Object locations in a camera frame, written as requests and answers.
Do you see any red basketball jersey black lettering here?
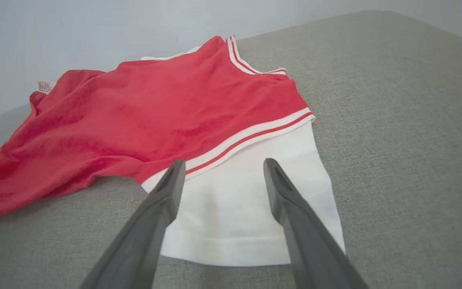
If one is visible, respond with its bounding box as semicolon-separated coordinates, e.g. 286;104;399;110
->
0;35;346;267

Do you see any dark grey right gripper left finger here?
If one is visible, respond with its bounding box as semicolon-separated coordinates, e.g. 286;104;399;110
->
81;160;186;289

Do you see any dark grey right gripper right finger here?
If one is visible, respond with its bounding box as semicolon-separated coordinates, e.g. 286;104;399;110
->
264;158;370;289

